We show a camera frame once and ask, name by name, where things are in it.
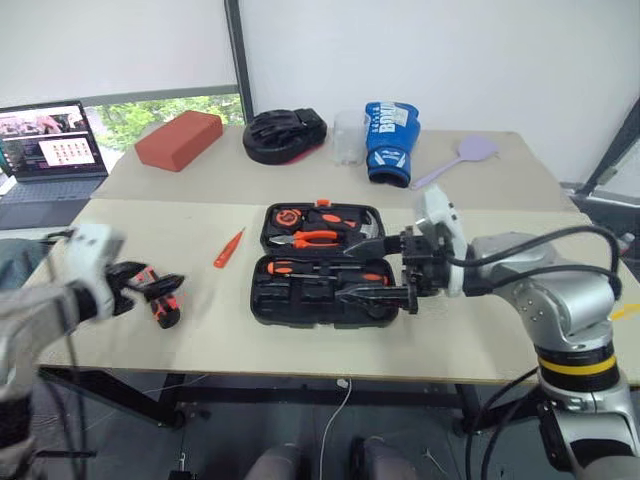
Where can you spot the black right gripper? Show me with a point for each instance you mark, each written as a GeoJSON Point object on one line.
{"type": "Point", "coordinates": [425, 270]}

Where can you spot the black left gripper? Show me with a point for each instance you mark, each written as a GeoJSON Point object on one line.
{"type": "Point", "coordinates": [122, 290]}

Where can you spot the orange black electric screwdriver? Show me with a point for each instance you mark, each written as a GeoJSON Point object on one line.
{"type": "Point", "coordinates": [167, 312]}

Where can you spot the orange test pen screwdriver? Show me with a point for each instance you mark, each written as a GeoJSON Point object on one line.
{"type": "Point", "coordinates": [226, 252]}

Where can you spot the black plastic tool case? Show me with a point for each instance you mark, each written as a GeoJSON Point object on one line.
{"type": "Point", "coordinates": [280, 305]}

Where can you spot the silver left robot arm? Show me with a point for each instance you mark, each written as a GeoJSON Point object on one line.
{"type": "Point", "coordinates": [20, 320]}

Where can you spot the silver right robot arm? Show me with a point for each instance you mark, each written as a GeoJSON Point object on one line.
{"type": "Point", "coordinates": [560, 300]}

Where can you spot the steel claw hammer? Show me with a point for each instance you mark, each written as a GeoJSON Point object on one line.
{"type": "Point", "coordinates": [370, 225]}

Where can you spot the orange black utility knife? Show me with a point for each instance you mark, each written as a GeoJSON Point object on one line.
{"type": "Point", "coordinates": [332, 218]}

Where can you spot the orange black tape measure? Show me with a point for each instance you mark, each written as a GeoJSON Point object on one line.
{"type": "Point", "coordinates": [286, 218]}

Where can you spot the blue boxing glove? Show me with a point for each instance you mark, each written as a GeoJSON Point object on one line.
{"type": "Point", "coordinates": [387, 145]}

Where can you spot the grey cloth bundle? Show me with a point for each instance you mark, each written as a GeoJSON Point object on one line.
{"type": "Point", "coordinates": [20, 260]}

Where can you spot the clear plastic cup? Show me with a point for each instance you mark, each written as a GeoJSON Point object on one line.
{"type": "Point", "coordinates": [348, 142]}

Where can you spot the red brick block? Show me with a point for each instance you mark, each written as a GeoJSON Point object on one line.
{"type": "Point", "coordinates": [175, 142]}

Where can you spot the black boxing focus pad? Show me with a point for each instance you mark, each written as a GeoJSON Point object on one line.
{"type": "Point", "coordinates": [280, 137]}

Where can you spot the open grey laptop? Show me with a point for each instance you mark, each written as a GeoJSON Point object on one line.
{"type": "Point", "coordinates": [45, 150]}

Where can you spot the dark rounded grey shape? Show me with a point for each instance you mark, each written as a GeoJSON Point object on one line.
{"type": "Point", "coordinates": [275, 462]}
{"type": "Point", "coordinates": [387, 460]}

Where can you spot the small white capped bottles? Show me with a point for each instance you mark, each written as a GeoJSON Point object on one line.
{"type": "Point", "coordinates": [625, 242]}

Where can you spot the black slanted metal stand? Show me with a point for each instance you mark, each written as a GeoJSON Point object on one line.
{"type": "Point", "coordinates": [612, 150]}

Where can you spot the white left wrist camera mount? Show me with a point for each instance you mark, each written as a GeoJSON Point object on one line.
{"type": "Point", "coordinates": [90, 250]}

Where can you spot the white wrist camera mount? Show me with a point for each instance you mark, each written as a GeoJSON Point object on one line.
{"type": "Point", "coordinates": [440, 210]}
{"type": "Point", "coordinates": [90, 250]}

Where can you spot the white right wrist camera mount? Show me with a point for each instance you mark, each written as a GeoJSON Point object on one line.
{"type": "Point", "coordinates": [440, 210]}

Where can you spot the black metal table frame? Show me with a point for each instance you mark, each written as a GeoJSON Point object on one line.
{"type": "Point", "coordinates": [300, 395]}

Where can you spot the black window post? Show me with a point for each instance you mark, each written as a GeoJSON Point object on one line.
{"type": "Point", "coordinates": [241, 60]}

